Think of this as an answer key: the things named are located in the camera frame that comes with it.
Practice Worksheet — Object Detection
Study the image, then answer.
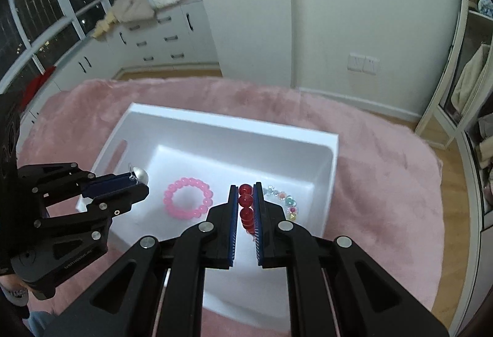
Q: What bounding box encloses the pink bead bracelet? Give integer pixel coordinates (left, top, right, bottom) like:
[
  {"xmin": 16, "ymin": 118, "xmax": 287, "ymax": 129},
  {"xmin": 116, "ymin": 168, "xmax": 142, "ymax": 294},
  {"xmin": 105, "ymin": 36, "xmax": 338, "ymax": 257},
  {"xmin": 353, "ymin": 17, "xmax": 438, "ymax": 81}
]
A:
[{"xmin": 164, "ymin": 177, "xmax": 213, "ymax": 220}]

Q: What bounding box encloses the silver bead ring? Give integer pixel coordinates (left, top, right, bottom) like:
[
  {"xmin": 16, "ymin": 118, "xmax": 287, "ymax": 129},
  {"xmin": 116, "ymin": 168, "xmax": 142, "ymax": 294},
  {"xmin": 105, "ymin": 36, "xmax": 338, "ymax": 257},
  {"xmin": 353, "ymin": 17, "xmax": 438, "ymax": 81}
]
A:
[{"xmin": 129, "ymin": 164, "xmax": 150, "ymax": 184}]

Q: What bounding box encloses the large window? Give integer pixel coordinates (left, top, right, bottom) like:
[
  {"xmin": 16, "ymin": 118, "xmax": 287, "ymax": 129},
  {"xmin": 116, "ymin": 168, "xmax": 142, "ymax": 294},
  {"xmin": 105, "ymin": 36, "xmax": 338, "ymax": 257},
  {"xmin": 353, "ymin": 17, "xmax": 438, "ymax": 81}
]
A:
[{"xmin": 0, "ymin": 0, "xmax": 155, "ymax": 102}]

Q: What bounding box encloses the beige coat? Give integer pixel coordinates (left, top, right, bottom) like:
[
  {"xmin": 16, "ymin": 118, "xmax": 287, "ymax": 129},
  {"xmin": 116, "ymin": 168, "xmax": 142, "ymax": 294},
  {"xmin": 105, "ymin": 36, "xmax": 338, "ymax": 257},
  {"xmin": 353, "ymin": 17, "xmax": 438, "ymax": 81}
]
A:
[{"xmin": 112, "ymin": 0, "xmax": 158, "ymax": 23}]

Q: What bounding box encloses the white glass door cabinet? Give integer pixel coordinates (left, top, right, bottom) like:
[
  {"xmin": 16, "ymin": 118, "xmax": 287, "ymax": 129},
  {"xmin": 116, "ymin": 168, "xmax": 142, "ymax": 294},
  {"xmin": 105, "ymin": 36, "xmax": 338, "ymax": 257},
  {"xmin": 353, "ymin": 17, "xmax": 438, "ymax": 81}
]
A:
[{"xmin": 415, "ymin": 0, "xmax": 493, "ymax": 239}]

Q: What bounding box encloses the pink fluffy blanket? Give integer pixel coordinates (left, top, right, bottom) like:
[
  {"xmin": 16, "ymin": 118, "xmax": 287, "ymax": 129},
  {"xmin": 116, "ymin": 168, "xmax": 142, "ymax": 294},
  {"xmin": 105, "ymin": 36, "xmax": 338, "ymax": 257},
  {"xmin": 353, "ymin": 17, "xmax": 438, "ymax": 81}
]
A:
[{"xmin": 17, "ymin": 77, "xmax": 443, "ymax": 337}]

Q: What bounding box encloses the red cloth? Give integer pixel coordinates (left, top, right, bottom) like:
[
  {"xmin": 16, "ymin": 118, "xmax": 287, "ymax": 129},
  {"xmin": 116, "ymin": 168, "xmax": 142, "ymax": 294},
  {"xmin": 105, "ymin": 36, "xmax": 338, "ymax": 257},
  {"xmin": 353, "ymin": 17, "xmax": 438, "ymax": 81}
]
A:
[{"xmin": 21, "ymin": 66, "xmax": 57, "ymax": 106}]

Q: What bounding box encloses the white low drawer cabinet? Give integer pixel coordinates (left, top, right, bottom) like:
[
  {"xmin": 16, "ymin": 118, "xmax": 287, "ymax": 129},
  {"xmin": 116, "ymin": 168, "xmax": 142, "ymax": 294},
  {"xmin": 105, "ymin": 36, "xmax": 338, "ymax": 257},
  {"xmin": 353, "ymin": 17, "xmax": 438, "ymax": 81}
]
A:
[{"xmin": 0, "ymin": 0, "xmax": 222, "ymax": 137}]

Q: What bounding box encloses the white plastic storage bin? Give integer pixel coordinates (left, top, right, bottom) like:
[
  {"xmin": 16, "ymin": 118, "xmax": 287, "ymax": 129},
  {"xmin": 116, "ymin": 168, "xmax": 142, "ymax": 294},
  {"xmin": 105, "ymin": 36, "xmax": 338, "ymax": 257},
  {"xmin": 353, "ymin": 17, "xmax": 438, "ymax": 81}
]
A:
[{"xmin": 77, "ymin": 103, "xmax": 340, "ymax": 323}]

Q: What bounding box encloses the cream hanging towel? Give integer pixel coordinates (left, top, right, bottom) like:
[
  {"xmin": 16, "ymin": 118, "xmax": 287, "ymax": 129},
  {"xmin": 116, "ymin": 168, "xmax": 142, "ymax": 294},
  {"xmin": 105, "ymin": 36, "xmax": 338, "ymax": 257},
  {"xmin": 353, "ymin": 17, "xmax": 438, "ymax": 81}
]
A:
[{"xmin": 450, "ymin": 46, "xmax": 488, "ymax": 115}]

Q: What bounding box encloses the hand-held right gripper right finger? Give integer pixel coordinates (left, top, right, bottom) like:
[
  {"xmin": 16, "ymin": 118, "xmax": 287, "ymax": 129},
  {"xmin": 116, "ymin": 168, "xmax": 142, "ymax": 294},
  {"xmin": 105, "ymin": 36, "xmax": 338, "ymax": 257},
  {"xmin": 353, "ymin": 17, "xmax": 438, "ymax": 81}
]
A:
[{"xmin": 252, "ymin": 185, "xmax": 450, "ymax": 337}]

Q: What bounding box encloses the multicolour crystal bracelet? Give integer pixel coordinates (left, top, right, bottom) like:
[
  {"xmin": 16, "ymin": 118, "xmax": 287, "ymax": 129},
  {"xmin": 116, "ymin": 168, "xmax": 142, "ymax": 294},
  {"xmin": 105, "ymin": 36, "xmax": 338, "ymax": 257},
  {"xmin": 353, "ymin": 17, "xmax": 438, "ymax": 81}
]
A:
[{"xmin": 264, "ymin": 185, "xmax": 301, "ymax": 222}]

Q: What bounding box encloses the person's leg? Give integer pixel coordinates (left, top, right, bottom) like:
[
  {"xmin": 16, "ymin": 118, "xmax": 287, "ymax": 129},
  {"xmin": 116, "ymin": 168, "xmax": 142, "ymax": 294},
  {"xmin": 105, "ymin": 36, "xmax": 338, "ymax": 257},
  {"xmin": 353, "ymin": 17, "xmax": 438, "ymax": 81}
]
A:
[{"xmin": 23, "ymin": 310, "xmax": 57, "ymax": 337}]

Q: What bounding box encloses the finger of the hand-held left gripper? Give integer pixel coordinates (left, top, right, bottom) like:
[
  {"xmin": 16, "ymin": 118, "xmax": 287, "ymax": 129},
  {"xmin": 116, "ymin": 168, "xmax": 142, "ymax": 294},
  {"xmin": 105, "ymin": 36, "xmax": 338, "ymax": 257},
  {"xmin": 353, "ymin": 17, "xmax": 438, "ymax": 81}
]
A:
[
  {"xmin": 11, "ymin": 183, "xmax": 150, "ymax": 300},
  {"xmin": 17, "ymin": 163, "xmax": 136, "ymax": 200}
]

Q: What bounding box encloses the white tall wardrobe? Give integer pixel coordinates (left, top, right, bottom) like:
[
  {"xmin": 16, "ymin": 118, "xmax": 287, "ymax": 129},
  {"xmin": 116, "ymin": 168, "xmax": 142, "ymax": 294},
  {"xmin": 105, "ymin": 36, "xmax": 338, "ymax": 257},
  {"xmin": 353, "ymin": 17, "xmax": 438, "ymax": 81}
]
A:
[{"xmin": 187, "ymin": 0, "xmax": 302, "ymax": 89}]

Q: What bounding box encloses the white wall switch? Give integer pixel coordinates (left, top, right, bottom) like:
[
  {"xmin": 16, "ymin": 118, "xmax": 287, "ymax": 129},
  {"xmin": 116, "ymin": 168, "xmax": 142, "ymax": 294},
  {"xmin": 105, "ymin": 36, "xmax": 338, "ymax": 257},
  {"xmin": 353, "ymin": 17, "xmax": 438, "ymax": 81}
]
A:
[{"xmin": 347, "ymin": 51, "xmax": 380, "ymax": 75}]

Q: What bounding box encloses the cream plush toy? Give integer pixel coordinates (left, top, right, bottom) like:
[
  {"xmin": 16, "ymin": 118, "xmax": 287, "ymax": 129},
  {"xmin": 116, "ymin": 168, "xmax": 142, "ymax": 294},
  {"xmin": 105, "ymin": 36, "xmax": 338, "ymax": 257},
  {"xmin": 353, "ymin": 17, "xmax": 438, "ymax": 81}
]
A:
[{"xmin": 92, "ymin": 11, "xmax": 117, "ymax": 40}]

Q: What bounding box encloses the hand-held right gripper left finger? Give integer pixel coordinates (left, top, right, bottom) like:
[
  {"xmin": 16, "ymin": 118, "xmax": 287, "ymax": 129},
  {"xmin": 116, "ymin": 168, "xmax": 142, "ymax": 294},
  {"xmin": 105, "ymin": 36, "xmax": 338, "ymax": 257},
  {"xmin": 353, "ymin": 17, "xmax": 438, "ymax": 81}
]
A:
[{"xmin": 50, "ymin": 185, "xmax": 238, "ymax": 337}]

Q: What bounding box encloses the red bead bracelet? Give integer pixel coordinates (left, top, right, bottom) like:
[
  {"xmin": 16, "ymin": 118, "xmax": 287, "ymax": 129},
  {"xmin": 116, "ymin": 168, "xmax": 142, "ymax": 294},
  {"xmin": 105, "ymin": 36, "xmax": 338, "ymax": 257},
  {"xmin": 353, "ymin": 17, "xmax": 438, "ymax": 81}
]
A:
[{"xmin": 238, "ymin": 184, "xmax": 257, "ymax": 236}]

